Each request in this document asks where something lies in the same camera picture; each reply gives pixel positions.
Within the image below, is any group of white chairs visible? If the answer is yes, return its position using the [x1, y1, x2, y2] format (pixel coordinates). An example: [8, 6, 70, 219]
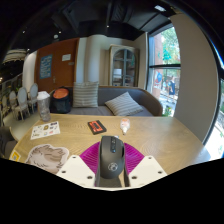
[0, 83, 39, 121]

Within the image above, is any black bag with orange top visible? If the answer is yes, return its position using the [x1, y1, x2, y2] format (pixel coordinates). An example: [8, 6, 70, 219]
[49, 86, 72, 114]

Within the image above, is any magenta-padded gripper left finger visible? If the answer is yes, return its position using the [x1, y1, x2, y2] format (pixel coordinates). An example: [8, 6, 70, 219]
[55, 141, 102, 188]

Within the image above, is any black computer mouse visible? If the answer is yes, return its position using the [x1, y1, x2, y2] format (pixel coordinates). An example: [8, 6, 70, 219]
[98, 135, 126, 180]

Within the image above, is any upright striped cushion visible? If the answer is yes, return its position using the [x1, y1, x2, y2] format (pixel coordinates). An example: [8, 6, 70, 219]
[72, 81, 100, 108]

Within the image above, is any grey curved sofa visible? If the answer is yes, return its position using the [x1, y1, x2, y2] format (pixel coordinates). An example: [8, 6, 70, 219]
[49, 85, 164, 117]

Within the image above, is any cat-shaped mouse pad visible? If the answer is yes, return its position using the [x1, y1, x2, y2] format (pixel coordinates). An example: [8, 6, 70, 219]
[24, 143, 70, 175]

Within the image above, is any brown wooden door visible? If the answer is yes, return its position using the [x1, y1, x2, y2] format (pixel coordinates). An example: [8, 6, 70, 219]
[34, 37, 80, 94]

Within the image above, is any blue poster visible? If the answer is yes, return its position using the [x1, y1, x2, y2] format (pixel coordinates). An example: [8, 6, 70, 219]
[39, 54, 53, 80]

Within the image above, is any clear shaker bottle white lid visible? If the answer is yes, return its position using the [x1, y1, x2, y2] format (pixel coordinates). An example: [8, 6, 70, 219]
[36, 90, 52, 123]

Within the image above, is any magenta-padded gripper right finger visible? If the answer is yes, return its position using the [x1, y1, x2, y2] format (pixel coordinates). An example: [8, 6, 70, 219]
[123, 142, 168, 188]

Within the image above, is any grey tufted armchair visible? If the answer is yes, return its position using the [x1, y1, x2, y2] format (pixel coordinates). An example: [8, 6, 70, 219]
[0, 126, 19, 158]

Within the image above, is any black and red box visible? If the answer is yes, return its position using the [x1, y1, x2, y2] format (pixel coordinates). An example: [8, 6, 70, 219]
[87, 119, 107, 136]

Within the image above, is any white sticker sheet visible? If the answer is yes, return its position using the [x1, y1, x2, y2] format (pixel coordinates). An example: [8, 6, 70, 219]
[30, 120, 61, 140]

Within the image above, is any small white pink tube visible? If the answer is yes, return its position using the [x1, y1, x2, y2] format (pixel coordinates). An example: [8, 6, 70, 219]
[119, 117, 131, 136]

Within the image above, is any flat striped cushion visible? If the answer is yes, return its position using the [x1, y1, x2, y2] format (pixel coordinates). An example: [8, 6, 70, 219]
[104, 91, 144, 117]

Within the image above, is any arched glass-door cabinet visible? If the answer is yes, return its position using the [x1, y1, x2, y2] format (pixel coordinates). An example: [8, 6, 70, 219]
[108, 44, 140, 88]

